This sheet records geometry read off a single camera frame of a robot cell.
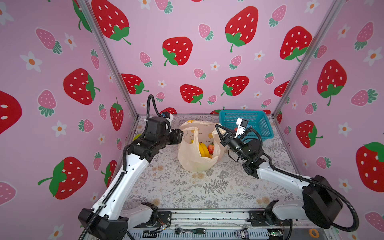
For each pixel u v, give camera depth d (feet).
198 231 2.30
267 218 2.17
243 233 2.22
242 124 2.05
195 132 2.27
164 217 2.45
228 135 2.13
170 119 2.12
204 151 3.06
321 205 1.36
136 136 1.70
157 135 1.68
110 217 1.22
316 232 2.30
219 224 2.40
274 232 2.35
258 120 3.74
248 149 1.87
